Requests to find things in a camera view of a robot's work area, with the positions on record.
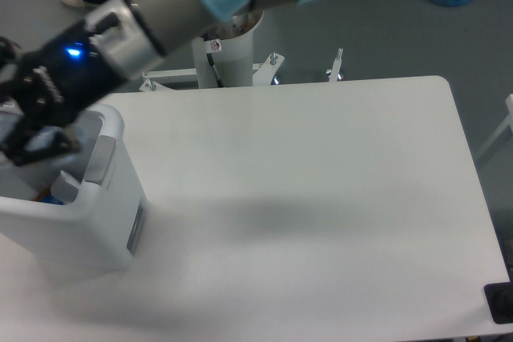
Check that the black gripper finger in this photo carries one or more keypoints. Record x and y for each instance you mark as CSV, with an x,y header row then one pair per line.
x,y
40,146
8,65

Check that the black clamp at table edge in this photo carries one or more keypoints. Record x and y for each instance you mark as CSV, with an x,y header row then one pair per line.
x,y
499,299

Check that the white plastic trash can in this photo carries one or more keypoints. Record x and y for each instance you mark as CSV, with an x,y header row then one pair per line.
x,y
85,208

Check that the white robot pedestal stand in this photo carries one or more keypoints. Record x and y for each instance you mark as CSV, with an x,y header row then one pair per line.
x,y
223,57

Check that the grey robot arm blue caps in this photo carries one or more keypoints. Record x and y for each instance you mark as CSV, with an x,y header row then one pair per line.
x,y
108,47

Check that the white furniture frame right edge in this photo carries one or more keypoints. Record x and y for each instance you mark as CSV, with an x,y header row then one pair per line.
x,y
498,137

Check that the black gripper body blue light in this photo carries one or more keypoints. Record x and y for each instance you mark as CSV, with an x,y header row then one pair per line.
x,y
55,83

